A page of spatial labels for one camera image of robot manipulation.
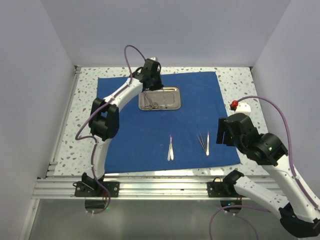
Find steel surgical scissors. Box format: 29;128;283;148
144;92;155;110
146;91;159;110

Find blue surgical drape cloth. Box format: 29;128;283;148
104;71;240;174

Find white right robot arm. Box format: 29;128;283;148
214;100;320;239

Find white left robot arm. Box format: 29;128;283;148
81;57;163;197

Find steel instrument tray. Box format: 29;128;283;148
138;86;181;111

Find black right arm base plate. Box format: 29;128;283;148
206;177;241;198

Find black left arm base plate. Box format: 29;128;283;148
72;181;120;198

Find aluminium left side rail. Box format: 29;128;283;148
44;65;82;178

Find aluminium front rail frame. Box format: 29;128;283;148
31;176;297;201

